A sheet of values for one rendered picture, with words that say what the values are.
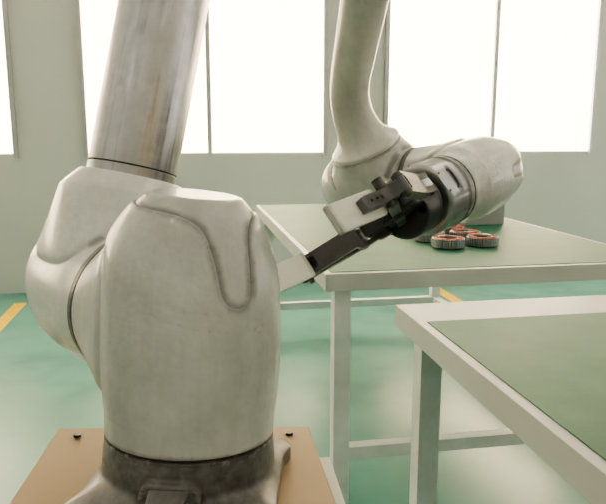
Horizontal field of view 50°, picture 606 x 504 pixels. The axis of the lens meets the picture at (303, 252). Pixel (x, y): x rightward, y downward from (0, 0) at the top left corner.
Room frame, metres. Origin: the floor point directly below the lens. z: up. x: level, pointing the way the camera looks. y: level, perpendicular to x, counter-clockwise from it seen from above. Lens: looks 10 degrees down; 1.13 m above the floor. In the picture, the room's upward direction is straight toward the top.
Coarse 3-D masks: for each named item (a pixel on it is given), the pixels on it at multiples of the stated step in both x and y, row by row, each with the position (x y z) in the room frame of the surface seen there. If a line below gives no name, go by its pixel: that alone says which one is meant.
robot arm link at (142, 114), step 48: (144, 0) 0.74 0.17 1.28; (192, 0) 0.76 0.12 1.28; (144, 48) 0.73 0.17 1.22; (192, 48) 0.76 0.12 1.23; (144, 96) 0.72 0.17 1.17; (96, 144) 0.72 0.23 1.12; (144, 144) 0.72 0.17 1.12; (96, 192) 0.68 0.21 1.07; (144, 192) 0.69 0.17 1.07; (48, 240) 0.69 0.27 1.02; (96, 240) 0.65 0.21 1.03; (48, 288) 0.66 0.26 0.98
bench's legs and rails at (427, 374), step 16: (416, 352) 1.41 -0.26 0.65; (416, 368) 1.41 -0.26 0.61; (432, 368) 1.39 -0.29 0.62; (416, 384) 1.41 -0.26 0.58; (432, 384) 1.39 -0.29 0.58; (416, 400) 1.40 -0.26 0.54; (432, 400) 1.39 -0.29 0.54; (416, 416) 1.40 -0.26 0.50; (432, 416) 1.39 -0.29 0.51; (416, 432) 1.40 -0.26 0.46; (432, 432) 1.39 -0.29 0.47; (416, 448) 1.39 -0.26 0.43; (432, 448) 1.39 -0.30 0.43; (416, 464) 1.39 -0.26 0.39; (432, 464) 1.39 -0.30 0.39; (416, 480) 1.39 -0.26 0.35; (432, 480) 1.39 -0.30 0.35; (416, 496) 1.39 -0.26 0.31; (432, 496) 1.39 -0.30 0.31
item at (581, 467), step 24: (408, 312) 1.39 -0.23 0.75; (432, 312) 1.39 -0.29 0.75; (456, 312) 1.39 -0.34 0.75; (480, 312) 1.39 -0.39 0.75; (504, 312) 1.39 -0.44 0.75; (528, 312) 1.39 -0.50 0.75; (552, 312) 1.39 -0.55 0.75; (576, 312) 1.39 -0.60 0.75; (408, 336) 1.37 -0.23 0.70; (432, 336) 1.23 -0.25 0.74; (456, 360) 1.12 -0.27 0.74; (480, 384) 1.02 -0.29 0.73; (504, 384) 0.97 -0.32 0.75; (504, 408) 0.94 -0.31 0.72; (528, 408) 0.88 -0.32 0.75; (528, 432) 0.87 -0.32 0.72; (552, 432) 0.81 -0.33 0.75; (552, 456) 0.80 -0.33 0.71; (576, 456) 0.75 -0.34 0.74; (576, 480) 0.75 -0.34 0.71; (600, 480) 0.70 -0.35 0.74
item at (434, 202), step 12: (408, 204) 0.71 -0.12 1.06; (420, 204) 0.74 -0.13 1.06; (432, 204) 0.74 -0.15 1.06; (384, 216) 0.71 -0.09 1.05; (408, 216) 0.75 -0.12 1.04; (420, 216) 0.74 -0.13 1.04; (432, 216) 0.74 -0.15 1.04; (360, 228) 0.74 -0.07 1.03; (372, 228) 0.72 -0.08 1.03; (384, 228) 0.74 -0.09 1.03; (396, 228) 0.77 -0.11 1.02; (408, 228) 0.76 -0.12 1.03; (420, 228) 0.74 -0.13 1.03; (432, 228) 0.77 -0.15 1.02
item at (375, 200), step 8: (400, 176) 0.63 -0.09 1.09; (392, 184) 0.63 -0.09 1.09; (376, 192) 0.62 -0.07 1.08; (384, 192) 0.63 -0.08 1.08; (392, 192) 0.63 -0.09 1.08; (400, 192) 0.63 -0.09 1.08; (360, 200) 0.61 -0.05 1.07; (368, 200) 0.61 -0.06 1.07; (376, 200) 0.62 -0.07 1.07; (384, 200) 0.62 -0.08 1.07; (360, 208) 0.61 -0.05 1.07; (368, 208) 0.61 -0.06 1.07; (376, 208) 0.62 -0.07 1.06
